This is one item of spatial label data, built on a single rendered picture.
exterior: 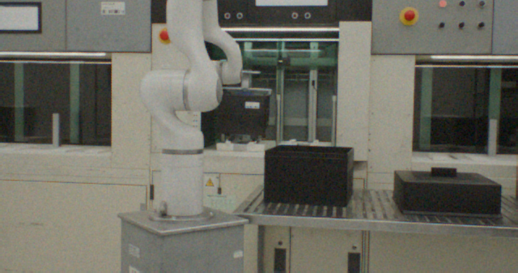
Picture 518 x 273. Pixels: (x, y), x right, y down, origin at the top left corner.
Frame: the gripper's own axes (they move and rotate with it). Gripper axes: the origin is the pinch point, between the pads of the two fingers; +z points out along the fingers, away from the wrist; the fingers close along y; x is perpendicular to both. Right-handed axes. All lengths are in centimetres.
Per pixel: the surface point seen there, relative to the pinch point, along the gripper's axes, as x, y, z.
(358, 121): -17, 51, 8
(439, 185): -34, 75, -36
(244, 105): -11.8, 2.8, 32.8
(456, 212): -42, 79, -36
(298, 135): -29, 21, 103
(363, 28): 19, 52, 8
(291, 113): -16, 17, 103
